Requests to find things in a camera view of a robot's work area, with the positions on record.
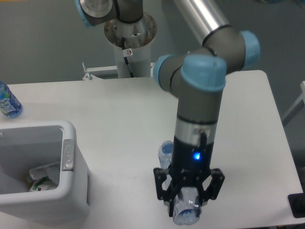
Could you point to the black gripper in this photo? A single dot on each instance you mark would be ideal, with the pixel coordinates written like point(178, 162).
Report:
point(190, 164)

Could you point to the clear plastic bottle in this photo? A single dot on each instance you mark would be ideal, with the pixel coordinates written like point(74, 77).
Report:
point(186, 206)

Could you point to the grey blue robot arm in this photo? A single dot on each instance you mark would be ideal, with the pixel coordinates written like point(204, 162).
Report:
point(199, 89)

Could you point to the trash inside can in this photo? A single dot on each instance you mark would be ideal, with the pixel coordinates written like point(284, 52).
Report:
point(46, 177)

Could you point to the white plastic trash can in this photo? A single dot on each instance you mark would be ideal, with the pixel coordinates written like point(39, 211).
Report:
point(28, 145)

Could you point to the black device at edge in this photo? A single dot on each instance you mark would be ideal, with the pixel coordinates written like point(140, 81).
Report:
point(297, 204)

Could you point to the blue labelled water bottle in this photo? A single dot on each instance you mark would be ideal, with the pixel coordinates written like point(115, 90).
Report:
point(10, 106)

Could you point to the white frame at right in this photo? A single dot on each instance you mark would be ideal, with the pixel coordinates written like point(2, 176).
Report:
point(296, 106)

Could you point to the white metal base bracket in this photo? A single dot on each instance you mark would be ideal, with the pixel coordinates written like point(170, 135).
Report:
point(102, 71)

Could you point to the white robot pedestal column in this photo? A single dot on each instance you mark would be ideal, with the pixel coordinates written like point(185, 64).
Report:
point(132, 45)

